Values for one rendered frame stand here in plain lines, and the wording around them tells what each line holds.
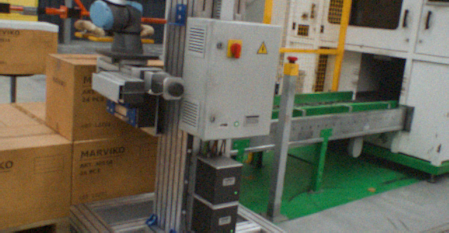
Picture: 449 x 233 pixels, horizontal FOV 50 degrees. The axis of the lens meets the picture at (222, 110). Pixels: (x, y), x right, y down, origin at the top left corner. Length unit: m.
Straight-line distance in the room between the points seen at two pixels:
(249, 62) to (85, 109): 0.98
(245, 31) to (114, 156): 1.15
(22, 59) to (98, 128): 1.71
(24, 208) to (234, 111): 1.20
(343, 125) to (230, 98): 1.99
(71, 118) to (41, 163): 0.26
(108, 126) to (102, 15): 0.73
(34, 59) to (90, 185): 1.77
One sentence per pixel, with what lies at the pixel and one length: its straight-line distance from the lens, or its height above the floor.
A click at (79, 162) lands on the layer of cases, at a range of 2.64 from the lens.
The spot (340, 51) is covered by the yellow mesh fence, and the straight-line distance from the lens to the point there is 4.88.
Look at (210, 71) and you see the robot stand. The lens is 1.86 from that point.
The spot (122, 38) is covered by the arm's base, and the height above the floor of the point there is 1.10.
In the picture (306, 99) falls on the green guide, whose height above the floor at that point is 0.59.
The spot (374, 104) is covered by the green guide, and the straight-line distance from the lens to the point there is 4.33.
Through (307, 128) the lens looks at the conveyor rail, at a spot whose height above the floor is 0.52.
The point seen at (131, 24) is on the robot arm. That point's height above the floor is 1.17.
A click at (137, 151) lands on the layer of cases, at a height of 0.46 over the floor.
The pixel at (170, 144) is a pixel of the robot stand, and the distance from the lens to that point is 2.24.
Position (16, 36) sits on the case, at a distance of 4.18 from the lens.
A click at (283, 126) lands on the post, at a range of 3.01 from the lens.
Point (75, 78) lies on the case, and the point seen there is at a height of 0.87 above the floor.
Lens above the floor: 1.27
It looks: 11 degrees down
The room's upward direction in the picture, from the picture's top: 6 degrees clockwise
